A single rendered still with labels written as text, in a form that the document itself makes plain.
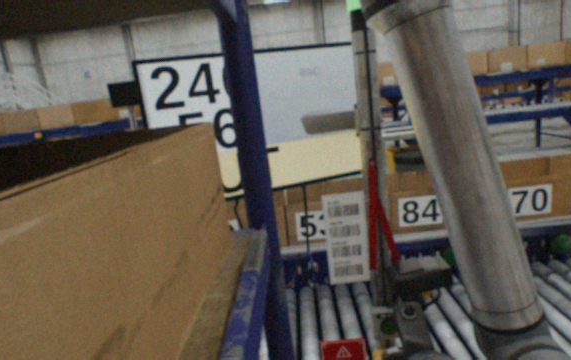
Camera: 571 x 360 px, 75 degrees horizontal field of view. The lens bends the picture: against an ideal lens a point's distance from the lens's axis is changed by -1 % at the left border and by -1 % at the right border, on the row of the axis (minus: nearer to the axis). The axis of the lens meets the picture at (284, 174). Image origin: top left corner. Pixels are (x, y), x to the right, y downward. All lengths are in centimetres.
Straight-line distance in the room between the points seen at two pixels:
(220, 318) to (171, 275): 5
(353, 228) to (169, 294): 63
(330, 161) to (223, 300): 65
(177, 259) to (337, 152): 69
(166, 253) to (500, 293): 46
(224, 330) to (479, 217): 39
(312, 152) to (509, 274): 46
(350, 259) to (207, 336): 63
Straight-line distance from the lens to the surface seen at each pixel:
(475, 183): 51
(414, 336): 66
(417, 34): 49
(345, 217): 78
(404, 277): 79
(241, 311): 21
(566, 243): 168
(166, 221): 18
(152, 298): 17
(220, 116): 78
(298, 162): 82
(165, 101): 77
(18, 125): 729
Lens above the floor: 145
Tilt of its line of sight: 12 degrees down
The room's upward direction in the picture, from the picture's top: 7 degrees counter-clockwise
